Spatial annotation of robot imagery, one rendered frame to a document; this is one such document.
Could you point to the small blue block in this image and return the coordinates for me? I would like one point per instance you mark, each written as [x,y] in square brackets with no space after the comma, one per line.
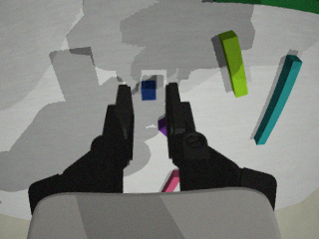
[148,90]

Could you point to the purple rod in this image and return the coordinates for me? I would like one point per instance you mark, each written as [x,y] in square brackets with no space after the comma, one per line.
[161,124]

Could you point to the turquoise rod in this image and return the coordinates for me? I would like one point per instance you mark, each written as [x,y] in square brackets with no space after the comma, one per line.
[279,98]

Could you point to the pink rod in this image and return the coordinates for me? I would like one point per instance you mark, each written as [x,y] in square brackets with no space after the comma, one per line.
[172,182]

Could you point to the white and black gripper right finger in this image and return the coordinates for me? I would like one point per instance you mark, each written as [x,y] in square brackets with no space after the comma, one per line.
[203,166]

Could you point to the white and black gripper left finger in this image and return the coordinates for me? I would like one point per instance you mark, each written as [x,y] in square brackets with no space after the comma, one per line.
[101,169]

